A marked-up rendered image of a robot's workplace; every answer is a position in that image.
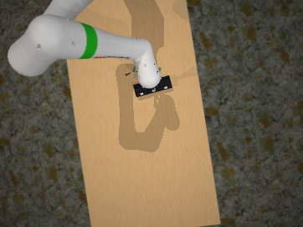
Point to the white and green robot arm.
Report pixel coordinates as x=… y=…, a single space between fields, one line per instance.
x=50 y=37

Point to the black rack of labelled bins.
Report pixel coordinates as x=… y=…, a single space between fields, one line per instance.
x=163 y=85

